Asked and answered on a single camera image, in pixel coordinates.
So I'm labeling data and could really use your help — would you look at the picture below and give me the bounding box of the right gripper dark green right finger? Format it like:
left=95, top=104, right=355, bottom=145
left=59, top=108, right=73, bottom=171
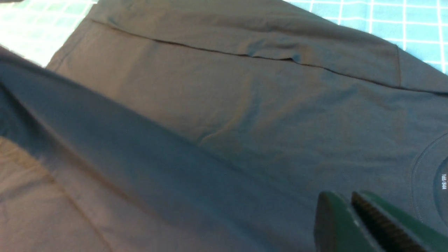
left=351, top=191, right=448, bottom=252

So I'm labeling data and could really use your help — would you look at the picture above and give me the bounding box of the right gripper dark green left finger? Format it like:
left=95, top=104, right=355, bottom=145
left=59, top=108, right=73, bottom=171
left=314, top=191, right=384, bottom=252

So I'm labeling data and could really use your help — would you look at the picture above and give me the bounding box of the dark gray long-sleeve top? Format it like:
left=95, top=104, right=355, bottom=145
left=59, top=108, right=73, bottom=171
left=1, top=0, right=447, bottom=252

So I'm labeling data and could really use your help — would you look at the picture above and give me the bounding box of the green grid tablecloth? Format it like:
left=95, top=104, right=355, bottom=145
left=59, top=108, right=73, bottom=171
left=0, top=0, right=448, bottom=74

